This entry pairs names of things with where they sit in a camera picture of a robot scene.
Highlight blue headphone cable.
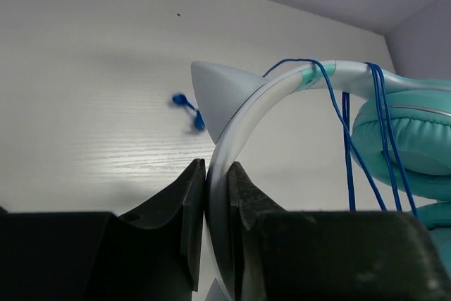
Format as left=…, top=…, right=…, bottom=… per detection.
left=171, top=57, right=420, bottom=219

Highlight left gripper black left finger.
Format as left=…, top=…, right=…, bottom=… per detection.
left=1, top=159, right=206, bottom=300

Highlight teal white headphones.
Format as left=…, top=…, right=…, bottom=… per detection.
left=190, top=59, right=450, bottom=300

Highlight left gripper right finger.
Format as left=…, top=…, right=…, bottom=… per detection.
left=227, top=162, right=450, bottom=300

